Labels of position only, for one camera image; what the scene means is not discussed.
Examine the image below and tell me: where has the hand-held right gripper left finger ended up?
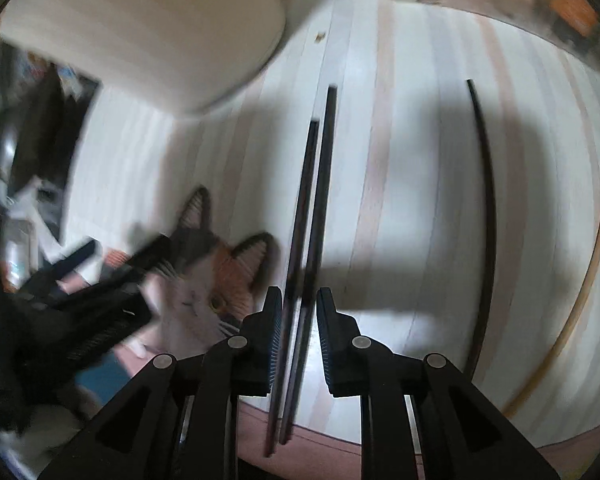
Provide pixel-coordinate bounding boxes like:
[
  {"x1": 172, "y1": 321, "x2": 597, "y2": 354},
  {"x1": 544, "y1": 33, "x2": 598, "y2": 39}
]
[{"x1": 37, "y1": 286, "x2": 284, "y2": 480}]

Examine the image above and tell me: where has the dark brown chopstick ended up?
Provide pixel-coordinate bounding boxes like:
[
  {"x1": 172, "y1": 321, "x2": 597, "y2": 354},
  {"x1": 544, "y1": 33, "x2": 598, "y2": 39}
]
[{"x1": 465, "y1": 79, "x2": 499, "y2": 386}]

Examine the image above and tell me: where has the cream ribbed utensil holder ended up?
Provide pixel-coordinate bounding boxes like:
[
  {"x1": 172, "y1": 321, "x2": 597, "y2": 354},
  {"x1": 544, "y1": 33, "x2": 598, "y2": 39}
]
[{"x1": 0, "y1": 0, "x2": 287, "y2": 116}]

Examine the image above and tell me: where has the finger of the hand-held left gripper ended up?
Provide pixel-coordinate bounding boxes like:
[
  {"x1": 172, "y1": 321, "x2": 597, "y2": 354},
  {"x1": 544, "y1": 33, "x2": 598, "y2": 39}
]
[
  {"x1": 20, "y1": 239, "x2": 99, "y2": 293},
  {"x1": 55, "y1": 232, "x2": 176, "y2": 306}
]

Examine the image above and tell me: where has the row of light wooden chopsticks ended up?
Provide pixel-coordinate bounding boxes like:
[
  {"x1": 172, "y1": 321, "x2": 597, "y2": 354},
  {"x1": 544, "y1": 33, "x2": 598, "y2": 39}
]
[{"x1": 502, "y1": 171, "x2": 600, "y2": 417}]

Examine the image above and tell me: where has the striped cat print tablecloth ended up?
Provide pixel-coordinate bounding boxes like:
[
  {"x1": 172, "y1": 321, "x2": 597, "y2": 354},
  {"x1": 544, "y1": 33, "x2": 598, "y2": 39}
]
[{"x1": 60, "y1": 0, "x2": 600, "y2": 480}]

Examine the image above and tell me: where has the clear plastic organizer tray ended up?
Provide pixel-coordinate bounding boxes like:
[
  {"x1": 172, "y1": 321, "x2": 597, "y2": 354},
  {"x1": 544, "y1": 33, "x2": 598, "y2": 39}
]
[{"x1": 375, "y1": 0, "x2": 600, "y2": 77}]

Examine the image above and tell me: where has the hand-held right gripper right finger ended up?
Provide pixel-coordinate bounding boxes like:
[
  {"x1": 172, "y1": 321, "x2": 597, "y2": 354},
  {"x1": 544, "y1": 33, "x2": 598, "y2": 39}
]
[{"x1": 316, "y1": 287, "x2": 562, "y2": 480}]

